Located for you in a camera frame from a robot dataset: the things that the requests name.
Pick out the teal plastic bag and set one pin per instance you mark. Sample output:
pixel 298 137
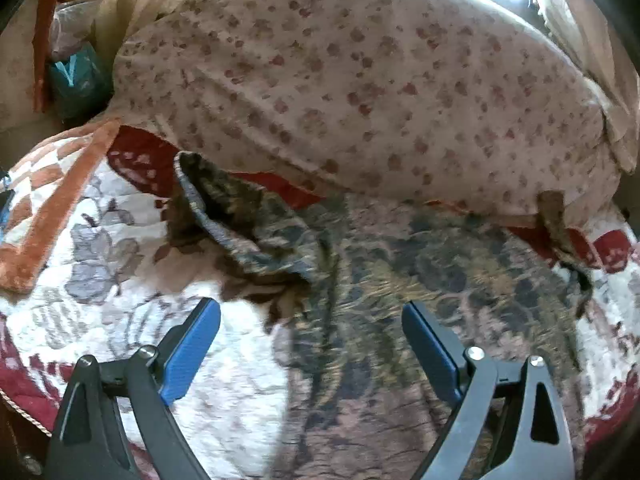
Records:
pixel 80 84

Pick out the pink floral pillow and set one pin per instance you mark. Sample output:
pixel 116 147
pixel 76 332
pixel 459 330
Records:
pixel 452 100

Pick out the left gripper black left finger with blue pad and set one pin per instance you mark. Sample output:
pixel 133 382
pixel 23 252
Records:
pixel 89 440

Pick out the dark patterned small garment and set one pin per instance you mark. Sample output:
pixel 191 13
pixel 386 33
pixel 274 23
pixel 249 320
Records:
pixel 337 274

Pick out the white red floral bedspread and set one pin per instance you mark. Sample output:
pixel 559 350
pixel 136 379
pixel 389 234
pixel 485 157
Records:
pixel 117 280

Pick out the beige curtain fabric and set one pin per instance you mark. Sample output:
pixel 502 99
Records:
pixel 589 39

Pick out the orange white patterned blanket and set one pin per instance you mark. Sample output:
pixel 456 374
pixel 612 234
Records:
pixel 49 181

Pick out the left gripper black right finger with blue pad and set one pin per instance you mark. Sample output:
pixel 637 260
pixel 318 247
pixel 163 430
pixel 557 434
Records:
pixel 517 401

